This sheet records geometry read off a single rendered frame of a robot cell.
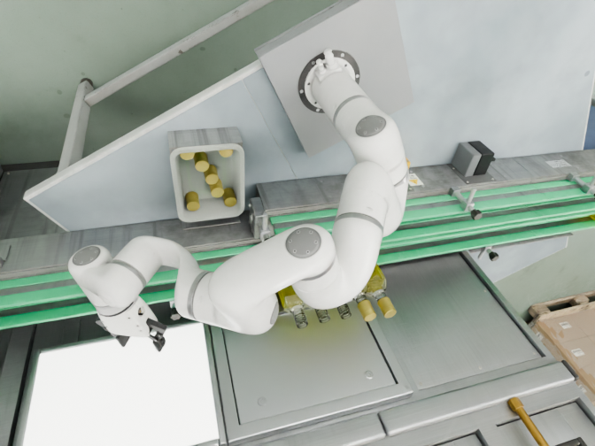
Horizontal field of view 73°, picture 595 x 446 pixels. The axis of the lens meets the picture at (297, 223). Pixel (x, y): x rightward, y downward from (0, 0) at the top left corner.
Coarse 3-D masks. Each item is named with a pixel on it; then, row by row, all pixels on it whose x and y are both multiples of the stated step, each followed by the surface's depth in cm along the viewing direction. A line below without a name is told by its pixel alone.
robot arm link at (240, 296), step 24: (288, 240) 58; (312, 240) 57; (240, 264) 58; (264, 264) 57; (288, 264) 56; (312, 264) 56; (216, 288) 57; (240, 288) 56; (264, 288) 56; (216, 312) 63; (240, 312) 56; (264, 312) 60
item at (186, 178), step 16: (224, 144) 95; (176, 160) 97; (192, 160) 103; (208, 160) 104; (224, 160) 106; (240, 160) 99; (176, 176) 97; (192, 176) 106; (224, 176) 109; (240, 176) 102; (176, 192) 100; (208, 192) 111; (240, 192) 105; (208, 208) 110; (224, 208) 110; (240, 208) 109
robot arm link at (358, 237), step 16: (336, 224) 67; (352, 224) 65; (368, 224) 65; (336, 240) 67; (352, 240) 65; (368, 240) 65; (336, 256) 61; (352, 256) 65; (368, 256) 65; (336, 272) 62; (352, 272) 66; (368, 272) 66; (304, 288) 61; (320, 288) 61; (336, 288) 64; (352, 288) 66; (320, 304) 66; (336, 304) 67
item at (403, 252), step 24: (432, 240) 132; (456, 240) 133; (480, 240) 134; (504, 240) 135; (144, 288) 108; (168, 288) 109; (0, 312) 99; (24, 312) 99; (48, 312) 100; (72, 312) 100; (96, 312) 101
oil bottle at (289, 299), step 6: (282, 288) 104; (288, 288) 104; (282, 294) 104; (288, 294) 103; (294, 294) 103; (282, 300) 105; (288, 300) 102; (294, 300) 102; (300, 300) 102; (282, 306) 106; (288, 306) 102; (294, 306) 102; (288, 312) 104
